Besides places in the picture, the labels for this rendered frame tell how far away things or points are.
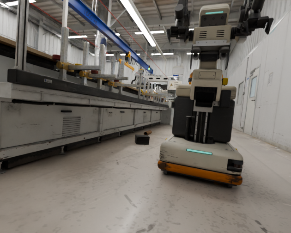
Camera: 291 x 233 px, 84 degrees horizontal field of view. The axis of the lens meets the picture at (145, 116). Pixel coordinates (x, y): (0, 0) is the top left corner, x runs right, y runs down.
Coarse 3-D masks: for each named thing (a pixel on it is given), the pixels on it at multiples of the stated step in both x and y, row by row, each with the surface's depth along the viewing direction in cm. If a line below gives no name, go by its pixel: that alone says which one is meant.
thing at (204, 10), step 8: (208, 8) 120; (216, 8) 116; (224, 8) 115; (200, 16) 122; (208, 16) 121; (216, 16) 119; (224, 16) 118; (200, 24) 126; (208, 24) 124; (216, 24) 123; (224, 24) 121
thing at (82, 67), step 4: (56, 68) 132; (68, 68) 128; (72, 68) 127; (76, 68) 126; (80, 68) 125; (84, 68) 124; (88, 68) 123; (92, 68) 122; (96, 68) 120; (100, 68) 121
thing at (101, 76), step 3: (78, 75) 156; (90, 75) 152; (93, 75) 151; (96, 75) 150; (99, 75) 149; (102, 75) 148; (105, 75) 147; (108, 75) 146; (111, 75) 145; (114, 75) 144
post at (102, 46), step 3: (102, 45) 171; (102, 48) 171; (102, 51) 171; (99, 54) 172; (102, 54) 171; (99, 57) 172; (102, 57) 172; (99, 60) 172; (102, 60) 172; (99, 63) 172; (102, 63) 173; (102, 66) 173; (102, 69) 174; (99, 72) 172; (102, 72) 174; (99, 81) 173; (99, 84) 173
